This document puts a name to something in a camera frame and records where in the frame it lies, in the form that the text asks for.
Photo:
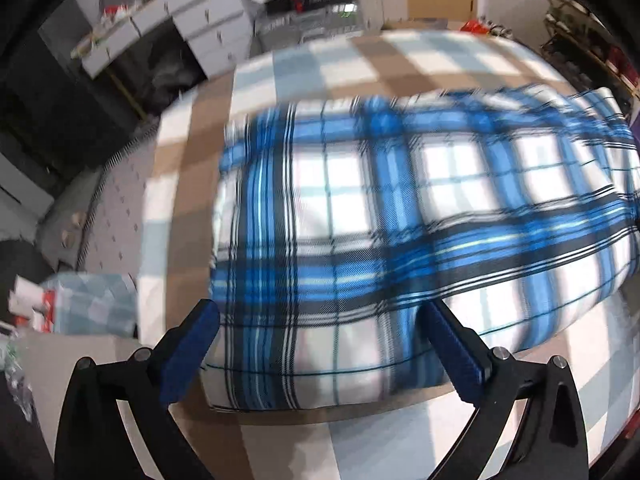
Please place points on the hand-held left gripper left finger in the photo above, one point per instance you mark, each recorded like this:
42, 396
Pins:
187, 355

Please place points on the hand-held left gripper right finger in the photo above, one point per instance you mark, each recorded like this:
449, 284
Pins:
457, 355

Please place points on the blue white plaid shirt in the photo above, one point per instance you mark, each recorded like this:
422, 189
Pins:
400, 240

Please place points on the pile of snack packets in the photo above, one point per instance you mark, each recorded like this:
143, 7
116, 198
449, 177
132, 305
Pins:
95, 305
107, 27

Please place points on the red flat box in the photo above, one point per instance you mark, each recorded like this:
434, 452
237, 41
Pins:
47, 310

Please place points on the beige slipper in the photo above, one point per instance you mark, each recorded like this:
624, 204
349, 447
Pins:
77, 218
67, 239

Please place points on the clear plastic bag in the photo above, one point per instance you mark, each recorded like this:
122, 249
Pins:
17, 380

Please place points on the grey patterned rug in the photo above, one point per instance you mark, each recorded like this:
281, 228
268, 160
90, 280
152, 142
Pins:
110, 200

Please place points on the black cabinet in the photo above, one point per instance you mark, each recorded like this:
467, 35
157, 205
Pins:
60, 110

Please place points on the black bag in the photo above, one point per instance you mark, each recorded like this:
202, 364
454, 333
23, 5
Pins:
170, 75

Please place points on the purple cloth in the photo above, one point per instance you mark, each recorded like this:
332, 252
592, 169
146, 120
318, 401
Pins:
636, 127

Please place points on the brown blue checked tablecloth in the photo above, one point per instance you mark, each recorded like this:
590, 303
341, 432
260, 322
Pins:
350, 60

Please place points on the red plastic bag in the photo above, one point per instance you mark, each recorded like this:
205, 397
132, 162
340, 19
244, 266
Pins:
472, 26

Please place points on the white drawer desk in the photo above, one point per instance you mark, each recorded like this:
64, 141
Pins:
200, 15

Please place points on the flat silver suitcase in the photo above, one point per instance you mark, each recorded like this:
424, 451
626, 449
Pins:
305, 30

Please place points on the wooden shoe rack with shoes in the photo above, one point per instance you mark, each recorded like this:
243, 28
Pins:
600, 25

